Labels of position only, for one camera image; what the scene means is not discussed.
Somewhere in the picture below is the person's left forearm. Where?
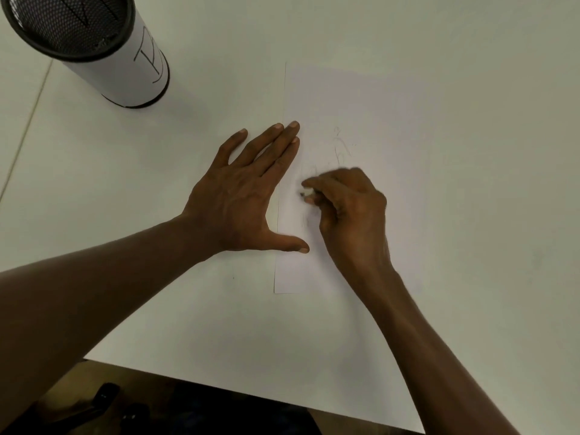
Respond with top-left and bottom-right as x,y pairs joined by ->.
0,214 -> 216,435

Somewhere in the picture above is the person's right hand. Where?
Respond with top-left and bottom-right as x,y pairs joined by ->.
301,167 -> 400,291

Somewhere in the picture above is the person's dark trouser leg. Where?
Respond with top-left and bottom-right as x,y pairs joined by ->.
154,380 -> 320,435

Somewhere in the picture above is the person's right forearm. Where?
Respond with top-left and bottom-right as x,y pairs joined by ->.
358,267 -> 522,435

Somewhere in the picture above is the black mesh pen holder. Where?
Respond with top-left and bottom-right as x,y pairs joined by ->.
0,0 -> 171,109

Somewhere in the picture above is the black shoe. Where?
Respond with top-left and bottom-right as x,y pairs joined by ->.
91,382 -> 122,412

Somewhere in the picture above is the person's left hand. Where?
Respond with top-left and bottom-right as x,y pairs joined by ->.
181,121 -> 311,257

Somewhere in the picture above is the white paper sheet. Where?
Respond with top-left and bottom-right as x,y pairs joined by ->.
274,61 -> 447,295

